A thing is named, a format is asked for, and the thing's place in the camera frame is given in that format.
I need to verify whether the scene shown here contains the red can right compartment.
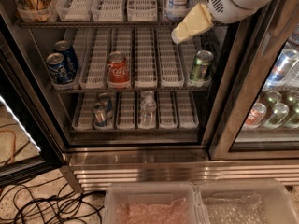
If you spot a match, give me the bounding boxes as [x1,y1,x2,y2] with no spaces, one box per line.
[244,103,267,128]

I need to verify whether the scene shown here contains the right clear plastic bin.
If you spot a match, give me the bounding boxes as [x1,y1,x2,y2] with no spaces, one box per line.
[199,179,299,224]

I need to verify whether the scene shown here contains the left clear plastic bin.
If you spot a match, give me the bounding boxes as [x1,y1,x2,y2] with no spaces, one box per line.
[103,182,206,224]

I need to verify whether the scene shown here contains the blue soda can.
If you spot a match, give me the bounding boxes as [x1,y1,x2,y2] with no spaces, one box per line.
[46,52,74,85]
[54,40,78,76]

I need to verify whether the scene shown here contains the clear plastic bin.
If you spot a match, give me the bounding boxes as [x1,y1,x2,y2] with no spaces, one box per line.
[103,182,206,224]
[199,179,299,224]

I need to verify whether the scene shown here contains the closed fridge glass door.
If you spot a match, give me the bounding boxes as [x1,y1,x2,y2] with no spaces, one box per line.
[209,0,299,160]

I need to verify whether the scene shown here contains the small blue can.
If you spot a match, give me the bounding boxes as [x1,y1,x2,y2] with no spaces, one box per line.
[98,93,113,119]
[92,103,107,127]

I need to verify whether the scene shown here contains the clear water bottle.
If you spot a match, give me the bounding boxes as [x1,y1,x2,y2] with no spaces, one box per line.
[140,91,157,129]

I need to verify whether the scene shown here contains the orange floor cable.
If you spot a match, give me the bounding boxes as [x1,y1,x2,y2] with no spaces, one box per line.
[0,128,17,166]

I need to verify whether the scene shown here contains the open fridge glass door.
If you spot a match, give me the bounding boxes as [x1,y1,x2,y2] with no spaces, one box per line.
[0,31,64,187]

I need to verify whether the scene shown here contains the green soda can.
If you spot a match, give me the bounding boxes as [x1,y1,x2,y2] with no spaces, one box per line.
[189,50,214,81]

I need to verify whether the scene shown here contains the rear blue soda can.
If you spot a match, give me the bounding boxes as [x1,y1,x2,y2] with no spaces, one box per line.
[54,40,78,76]

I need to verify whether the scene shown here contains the silver blue energy can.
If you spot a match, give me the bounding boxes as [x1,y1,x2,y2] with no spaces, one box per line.
[265,49,299,87]

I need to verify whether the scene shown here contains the front blue soda can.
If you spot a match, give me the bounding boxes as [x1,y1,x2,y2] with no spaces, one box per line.
[46,52,74,85]

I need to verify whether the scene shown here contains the front small blue can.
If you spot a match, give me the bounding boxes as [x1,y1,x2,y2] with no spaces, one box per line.
[92,103,107,127]

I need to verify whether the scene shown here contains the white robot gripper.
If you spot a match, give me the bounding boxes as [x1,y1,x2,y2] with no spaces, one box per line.
[171,0,272,44]

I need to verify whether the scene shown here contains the rear small blue can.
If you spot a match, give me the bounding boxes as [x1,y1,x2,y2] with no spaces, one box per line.
[98,93,113,119]

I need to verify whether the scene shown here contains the green can right compartment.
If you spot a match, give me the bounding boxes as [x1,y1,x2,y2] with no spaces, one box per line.
[263,103,289,129]

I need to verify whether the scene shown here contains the red Coca-Cola can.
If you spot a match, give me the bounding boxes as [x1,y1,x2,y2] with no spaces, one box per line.
[107,51,129,83]

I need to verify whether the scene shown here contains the black floor cables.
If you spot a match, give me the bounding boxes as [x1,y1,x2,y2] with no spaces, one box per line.
[0,175,104,224]

